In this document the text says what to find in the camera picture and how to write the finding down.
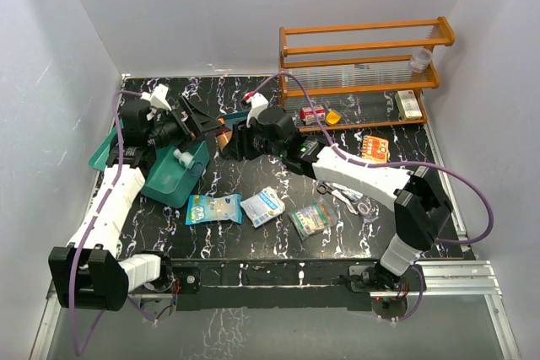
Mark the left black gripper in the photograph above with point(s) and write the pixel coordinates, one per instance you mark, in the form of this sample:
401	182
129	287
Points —
196	122

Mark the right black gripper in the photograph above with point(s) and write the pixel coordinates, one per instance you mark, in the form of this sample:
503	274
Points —
240	147

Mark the white green cap bottle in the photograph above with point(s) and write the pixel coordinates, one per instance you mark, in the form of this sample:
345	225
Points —
185	159

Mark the white blue gauze packet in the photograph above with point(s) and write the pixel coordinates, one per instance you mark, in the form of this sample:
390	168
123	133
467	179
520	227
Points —
263	207

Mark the blue cotton swab bag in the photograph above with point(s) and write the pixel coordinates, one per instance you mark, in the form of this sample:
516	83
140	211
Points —
205	209

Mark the brown medicine bottle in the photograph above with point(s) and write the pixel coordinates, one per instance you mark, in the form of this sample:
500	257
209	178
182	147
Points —
223	138

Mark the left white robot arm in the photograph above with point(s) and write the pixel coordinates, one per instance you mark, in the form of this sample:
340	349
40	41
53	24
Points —
86	273

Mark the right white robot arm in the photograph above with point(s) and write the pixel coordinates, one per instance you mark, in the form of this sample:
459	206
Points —
417	199

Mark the red white medicine box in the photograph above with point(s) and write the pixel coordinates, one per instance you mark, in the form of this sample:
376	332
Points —
310	116

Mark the white green medicine box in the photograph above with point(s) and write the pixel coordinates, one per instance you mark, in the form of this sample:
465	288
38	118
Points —
408	106

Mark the dark teal divider tray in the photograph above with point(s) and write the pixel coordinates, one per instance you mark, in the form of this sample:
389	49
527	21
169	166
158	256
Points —
228	120

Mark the green box lid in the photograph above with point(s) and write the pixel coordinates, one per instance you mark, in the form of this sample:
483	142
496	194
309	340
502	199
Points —
99	158

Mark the clear bag of bandages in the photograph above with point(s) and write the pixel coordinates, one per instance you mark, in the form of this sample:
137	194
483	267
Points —
313	219

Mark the yellow orange small object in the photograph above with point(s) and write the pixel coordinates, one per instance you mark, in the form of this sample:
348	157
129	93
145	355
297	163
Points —
332	118

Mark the orange notepad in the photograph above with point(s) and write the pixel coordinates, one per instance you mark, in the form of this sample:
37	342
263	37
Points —
375	149

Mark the orange wooden shelf rack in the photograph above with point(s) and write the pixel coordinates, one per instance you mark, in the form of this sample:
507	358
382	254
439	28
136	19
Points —
357	69

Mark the clear plastic cup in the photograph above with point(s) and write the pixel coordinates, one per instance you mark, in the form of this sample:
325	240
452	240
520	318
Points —
420	60

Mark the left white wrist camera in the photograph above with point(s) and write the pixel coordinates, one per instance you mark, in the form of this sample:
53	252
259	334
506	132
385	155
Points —
157	99

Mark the black handled scissors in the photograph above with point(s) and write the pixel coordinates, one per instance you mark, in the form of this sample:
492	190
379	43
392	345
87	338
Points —
327	188

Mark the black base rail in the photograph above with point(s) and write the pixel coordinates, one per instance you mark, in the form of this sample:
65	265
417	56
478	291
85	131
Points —
284	284

